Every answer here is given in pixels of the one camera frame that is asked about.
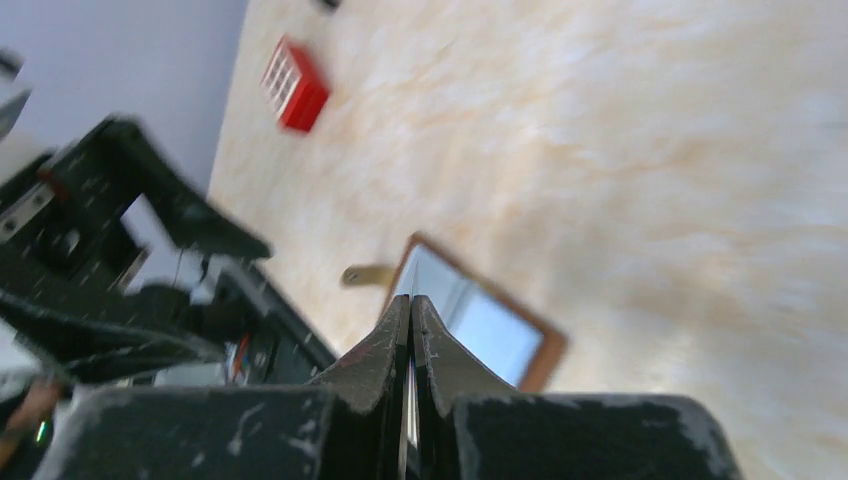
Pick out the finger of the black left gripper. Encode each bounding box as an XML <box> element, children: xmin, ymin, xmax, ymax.
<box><xmin>39</xmin><ymin>116</ymin><xmax>272</xmax><ymax>260</ymax></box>

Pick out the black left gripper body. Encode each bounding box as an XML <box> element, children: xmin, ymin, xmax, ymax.
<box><xmin>1</xmin><ymin>152</ymin><xmax>224</xmax><ymax>384</ymax></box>

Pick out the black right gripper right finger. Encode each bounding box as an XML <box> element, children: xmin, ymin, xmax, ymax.
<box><xmin>410</xmin><ymin>296</ymin><xmax>742</xmax><ymax>479</ymax></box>

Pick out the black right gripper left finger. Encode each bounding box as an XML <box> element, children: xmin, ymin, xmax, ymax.
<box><xmin>35</xmin><ymin>295</ymin><xmax>410</xmax><ymax>479</ymax></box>

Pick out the dark grey credit card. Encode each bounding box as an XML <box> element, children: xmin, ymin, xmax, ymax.
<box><xmin>406</xmin><ymin>261</ymin><xmax>419</xmax><ymax>454</ymax></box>

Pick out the red block with white grid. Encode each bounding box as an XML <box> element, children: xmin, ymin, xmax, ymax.
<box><xmin>261</xmin><ymin>35</ymin><xmax>331</xmax><ymax>134</ymax></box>

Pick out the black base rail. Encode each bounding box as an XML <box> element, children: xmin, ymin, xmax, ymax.
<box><xmin>216</xmin><ymin>264</ymin><xmax>338</xmax><ymax>385</ymax></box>

